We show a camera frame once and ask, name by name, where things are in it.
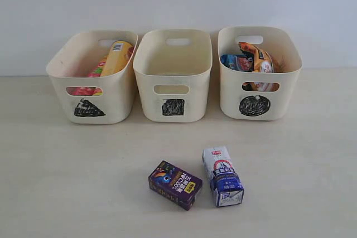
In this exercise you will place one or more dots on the blue white milk carton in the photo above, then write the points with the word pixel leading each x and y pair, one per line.
pixel 225 184

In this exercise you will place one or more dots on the cream bin square mark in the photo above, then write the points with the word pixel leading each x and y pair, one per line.
pixel 172 69

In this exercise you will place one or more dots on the purple juice carton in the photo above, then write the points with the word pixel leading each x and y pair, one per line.
pixel 175 184

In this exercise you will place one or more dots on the pink Lays chips can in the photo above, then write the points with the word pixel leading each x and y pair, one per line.
pixel 89 89

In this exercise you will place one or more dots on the orange instant noodle bag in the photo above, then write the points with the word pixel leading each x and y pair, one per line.
pixel 263 63

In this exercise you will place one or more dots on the cream bin triangle mark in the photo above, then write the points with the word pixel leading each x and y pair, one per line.
pixel 75 60

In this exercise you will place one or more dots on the blue instant noodle bag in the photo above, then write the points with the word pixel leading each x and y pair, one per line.
pixel 241 63

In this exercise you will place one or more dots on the cream bin circle mark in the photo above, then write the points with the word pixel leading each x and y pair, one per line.
pixel 256 95

